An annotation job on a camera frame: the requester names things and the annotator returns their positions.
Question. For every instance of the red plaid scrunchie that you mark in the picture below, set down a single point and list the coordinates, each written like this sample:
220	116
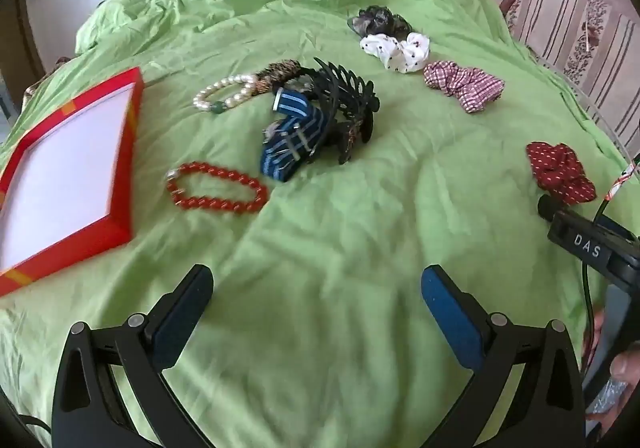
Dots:
465	85

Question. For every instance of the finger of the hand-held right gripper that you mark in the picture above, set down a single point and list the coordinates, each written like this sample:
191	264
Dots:
549	207

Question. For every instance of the blue striped hair bow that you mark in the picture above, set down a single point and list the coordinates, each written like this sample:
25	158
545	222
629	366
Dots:
295	128

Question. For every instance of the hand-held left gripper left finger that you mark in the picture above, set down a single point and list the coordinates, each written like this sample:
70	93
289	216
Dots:
180	318

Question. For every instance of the person's right hand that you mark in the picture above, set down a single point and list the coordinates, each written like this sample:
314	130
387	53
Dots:
624	370

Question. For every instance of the wooden door with glass pane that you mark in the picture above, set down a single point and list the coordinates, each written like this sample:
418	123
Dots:
17	33

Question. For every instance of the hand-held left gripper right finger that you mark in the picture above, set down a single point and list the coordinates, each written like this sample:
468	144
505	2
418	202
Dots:
450	318

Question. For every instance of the red cardboard box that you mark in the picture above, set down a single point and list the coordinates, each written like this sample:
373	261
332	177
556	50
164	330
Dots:
65	163

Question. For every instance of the white dotted scrunchie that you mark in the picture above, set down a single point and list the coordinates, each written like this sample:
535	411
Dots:
395	53

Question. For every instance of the brown patterned blanket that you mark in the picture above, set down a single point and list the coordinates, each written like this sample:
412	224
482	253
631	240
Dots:
47	75

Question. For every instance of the dark red dotted scrunchie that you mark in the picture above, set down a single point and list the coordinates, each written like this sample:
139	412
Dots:
560	170

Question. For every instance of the green bed sheet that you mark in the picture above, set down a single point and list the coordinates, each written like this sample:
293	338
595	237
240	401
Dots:
325	238

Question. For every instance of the dark grey sheer scrunchie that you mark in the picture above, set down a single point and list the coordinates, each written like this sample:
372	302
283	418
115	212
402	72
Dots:
377	18

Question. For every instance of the black hair claw clip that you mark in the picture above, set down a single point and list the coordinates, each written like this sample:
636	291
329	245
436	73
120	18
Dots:
350	93

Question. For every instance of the striped floral sofa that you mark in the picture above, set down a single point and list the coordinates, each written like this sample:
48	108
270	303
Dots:
565	23

